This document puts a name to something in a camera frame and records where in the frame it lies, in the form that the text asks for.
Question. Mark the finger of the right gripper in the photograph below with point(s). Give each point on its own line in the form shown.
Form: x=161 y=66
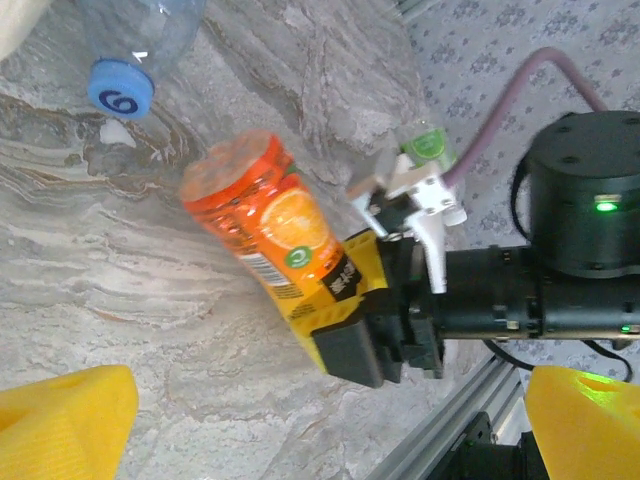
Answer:
x=355 y=350
x=370 y=265

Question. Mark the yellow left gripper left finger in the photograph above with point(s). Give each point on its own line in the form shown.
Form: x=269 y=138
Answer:
x=60 y=430

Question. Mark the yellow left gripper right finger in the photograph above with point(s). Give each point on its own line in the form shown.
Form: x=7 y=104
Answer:
x=590 y=435

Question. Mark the orange juice bottle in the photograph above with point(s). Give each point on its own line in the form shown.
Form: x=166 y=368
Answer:
x=270 y=225

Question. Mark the small clear bottle green label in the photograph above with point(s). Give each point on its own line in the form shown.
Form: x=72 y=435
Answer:
x=430 y=145

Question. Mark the clear bottle with blue cap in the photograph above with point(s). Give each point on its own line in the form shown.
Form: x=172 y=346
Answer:
x=120 y=95

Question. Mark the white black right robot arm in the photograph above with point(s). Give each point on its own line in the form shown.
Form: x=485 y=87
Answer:
x=585 y=200

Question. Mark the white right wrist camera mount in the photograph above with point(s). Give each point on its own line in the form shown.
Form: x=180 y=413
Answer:
x=430 y=200

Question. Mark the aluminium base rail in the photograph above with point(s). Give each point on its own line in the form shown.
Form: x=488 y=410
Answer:
x=440 y=430

